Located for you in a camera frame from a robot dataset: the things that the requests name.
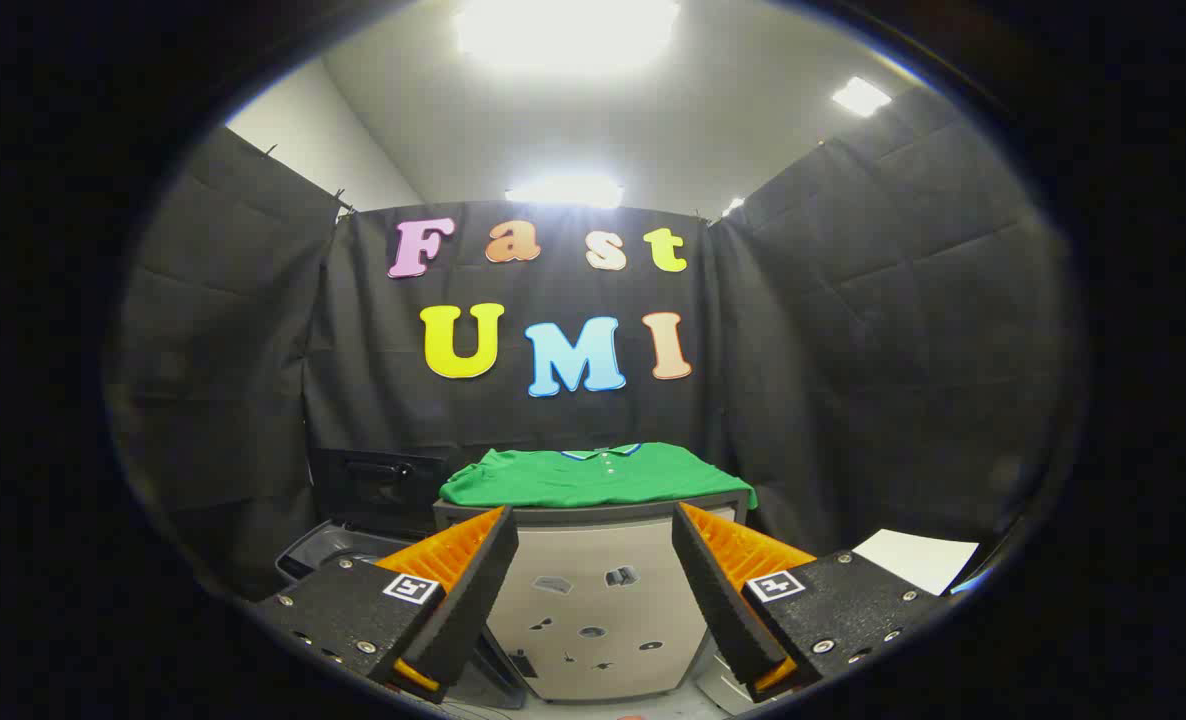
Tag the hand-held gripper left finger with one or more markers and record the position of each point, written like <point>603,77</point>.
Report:
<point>478,590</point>

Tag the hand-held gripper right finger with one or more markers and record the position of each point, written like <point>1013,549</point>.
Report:
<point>713,585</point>

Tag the green polo shirt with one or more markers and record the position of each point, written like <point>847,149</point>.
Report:
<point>593,475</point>

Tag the light grey box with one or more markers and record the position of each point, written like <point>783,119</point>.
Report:
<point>723,685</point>

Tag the grey cabinet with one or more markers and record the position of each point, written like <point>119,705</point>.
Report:
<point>598,600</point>

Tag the white paper sheet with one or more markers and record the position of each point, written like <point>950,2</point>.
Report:
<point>918,558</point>

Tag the black backdrop cloth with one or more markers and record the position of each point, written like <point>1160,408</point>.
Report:
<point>853,330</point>

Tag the large ceiling light panel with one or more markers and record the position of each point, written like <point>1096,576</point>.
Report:
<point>565,30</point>

